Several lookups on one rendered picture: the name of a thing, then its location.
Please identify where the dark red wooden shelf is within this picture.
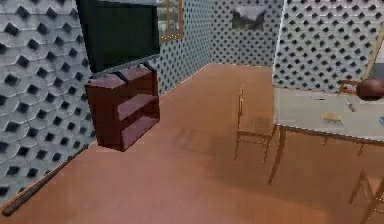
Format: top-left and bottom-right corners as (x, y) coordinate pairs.
(84, 67), (161, 153)

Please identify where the black television set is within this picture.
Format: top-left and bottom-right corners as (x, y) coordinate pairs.
(75, 0), (162, 85)

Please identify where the framed landscape picture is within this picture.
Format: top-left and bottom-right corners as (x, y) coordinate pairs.
(231, 5), (268, 32)

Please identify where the white top wooden table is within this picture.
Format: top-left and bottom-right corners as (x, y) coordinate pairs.
(266, 87), (384, 187)

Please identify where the yellow bread slice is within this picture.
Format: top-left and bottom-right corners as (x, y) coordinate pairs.
(320, 112), (344, 125)

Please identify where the dark brown round bowl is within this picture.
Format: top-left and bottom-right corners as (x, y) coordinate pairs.
(355, 77), (384, 101)

